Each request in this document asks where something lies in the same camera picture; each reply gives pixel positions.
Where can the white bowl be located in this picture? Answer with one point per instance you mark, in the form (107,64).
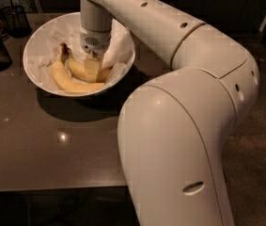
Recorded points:
(44,32)

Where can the yellow banana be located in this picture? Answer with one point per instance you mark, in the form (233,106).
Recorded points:
(78,70)
(62,78)

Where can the dark cabinet fronts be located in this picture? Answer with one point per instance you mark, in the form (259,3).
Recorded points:
(227,15)

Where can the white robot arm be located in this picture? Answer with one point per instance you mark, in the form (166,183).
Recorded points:
(171,130)

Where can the white paper liner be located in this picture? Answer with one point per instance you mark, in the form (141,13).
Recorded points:
(60,35)

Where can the black mesh pen cup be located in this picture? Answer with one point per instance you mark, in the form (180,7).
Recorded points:
(16,19)

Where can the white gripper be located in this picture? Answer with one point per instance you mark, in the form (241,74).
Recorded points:
(95,42)

